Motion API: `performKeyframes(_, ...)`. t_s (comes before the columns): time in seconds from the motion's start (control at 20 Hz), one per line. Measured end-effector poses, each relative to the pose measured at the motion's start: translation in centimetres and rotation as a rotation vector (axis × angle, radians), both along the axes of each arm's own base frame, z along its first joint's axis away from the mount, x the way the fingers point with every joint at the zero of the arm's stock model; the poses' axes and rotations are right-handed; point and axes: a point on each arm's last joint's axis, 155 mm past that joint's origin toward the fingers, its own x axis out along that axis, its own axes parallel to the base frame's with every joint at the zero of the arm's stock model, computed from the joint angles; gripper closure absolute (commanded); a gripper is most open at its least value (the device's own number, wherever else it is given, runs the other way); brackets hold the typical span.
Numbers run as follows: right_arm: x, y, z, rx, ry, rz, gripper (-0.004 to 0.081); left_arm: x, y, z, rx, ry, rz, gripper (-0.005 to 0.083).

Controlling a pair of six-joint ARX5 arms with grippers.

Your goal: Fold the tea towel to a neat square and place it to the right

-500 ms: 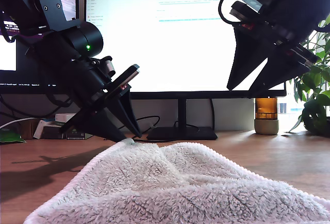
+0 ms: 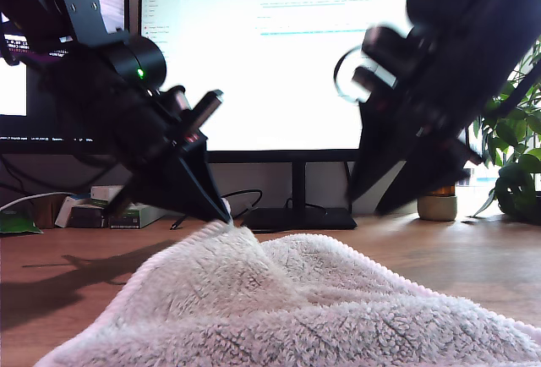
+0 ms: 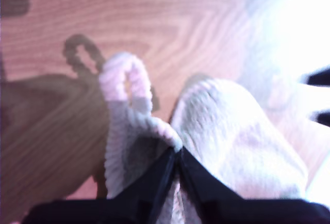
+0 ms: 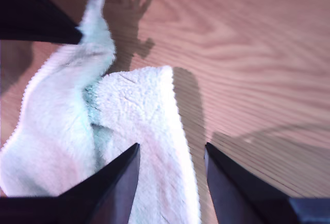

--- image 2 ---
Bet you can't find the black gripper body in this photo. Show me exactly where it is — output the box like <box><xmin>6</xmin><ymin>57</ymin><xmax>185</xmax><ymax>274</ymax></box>
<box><xmin>105</xmin><ymin>90</ymin><xmax>224</xmax><ymax>216</ymax></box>

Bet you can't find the white fluffy tea towel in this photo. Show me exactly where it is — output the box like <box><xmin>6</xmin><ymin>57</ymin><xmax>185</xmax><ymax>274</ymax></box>
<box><xmin>33</xmin><ymin>219</ymin><xmax>541</xmax><ymax>367</ymax></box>

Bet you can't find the amber bottle pale green base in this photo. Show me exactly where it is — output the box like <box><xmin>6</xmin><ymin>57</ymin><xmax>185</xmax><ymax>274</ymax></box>
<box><xmin>417</xmin><ymin>187</ymin><xmax>458</xmax><ymax>222</ymax></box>

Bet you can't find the green and white box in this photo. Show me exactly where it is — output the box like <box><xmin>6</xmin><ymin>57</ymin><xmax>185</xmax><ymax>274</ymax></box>
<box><xmin>108</xmin><ymin>204</ymin><xmax>167</xmax><ymax>230</ymax></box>

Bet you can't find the green leafy potted plant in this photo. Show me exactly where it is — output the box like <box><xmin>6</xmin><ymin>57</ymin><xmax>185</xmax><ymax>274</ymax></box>
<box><xmin>471</xmin><ymin>36</ymin><xmax>541</xmax><ymax>227</ymax></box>

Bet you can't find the dark small box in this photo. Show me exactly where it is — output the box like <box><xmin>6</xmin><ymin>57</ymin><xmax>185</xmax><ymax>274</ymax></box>
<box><xmin>69</xmin><ymin>205</ymin><xmax>107</xmax><ymax>228</ymax></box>

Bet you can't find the small white box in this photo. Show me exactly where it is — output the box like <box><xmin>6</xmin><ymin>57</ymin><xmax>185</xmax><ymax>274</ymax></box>
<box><xmin>54</xmin><ymin>195</ymin><xmax>92</xmax><ymax>229</ymax></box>

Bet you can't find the black Huawei computer monitor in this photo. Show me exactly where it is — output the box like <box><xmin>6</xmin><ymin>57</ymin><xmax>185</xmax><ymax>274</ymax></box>
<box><xmin>136</xmin><ymin>0</ymin><xmax>419</xmax><ymax>233</ymax></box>

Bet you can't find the brown wooden block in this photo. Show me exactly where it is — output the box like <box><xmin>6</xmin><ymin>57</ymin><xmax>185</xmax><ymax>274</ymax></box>
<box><xmin>32</xmin><ymin>195</ymin><xmax>64</xmax><ymax>229</ymax></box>

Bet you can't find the black monitor with dark screen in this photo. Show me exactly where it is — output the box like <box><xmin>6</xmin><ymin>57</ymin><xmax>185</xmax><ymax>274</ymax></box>
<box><xmin>0</xmin><ymin>0</ymin><xmax>133</xmax><ymax>156</ymax></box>

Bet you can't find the green plastic packet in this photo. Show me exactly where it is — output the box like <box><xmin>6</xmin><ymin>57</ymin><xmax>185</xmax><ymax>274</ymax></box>
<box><xmin>0</xmin><ymin>208</ymin><xmax>44</xmax><ymax>236</ymax></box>

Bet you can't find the black monitor power cable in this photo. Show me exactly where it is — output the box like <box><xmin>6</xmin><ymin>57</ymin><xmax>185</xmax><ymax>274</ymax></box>
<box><xmin>344</xmin><ymin>162</ymin><xmax>354</xmax><ymax>203</ymax></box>

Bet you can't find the black USB cable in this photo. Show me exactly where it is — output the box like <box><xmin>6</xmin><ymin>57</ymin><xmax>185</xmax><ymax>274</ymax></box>
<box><xmin>170</xmin><ymin>189</ymin><xmax>264</xmax><ymax>233</ymax></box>

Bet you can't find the arm grey camera box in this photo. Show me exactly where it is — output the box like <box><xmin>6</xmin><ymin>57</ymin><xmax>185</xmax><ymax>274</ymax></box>
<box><xmin>167</xmin><ymin>85</ymin><xmax>192</xmax><ymax>113</ymax></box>
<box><xmin>350</xmin><ymin>24</ymin><xmax>407</xmax><ymax>101</ymax></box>

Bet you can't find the black camera cable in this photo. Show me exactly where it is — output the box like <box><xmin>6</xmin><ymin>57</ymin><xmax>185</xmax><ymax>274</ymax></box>
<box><xmin>333</xmin><ymin>47</ymin><xmax>369</xmax><ymax>105</ymax></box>

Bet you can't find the white cable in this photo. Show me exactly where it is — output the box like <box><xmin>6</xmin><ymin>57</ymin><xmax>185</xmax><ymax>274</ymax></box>
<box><xmin>0</xmin><ymin>191</ymin><xmax>71</xmax><ymax>214</ymax></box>

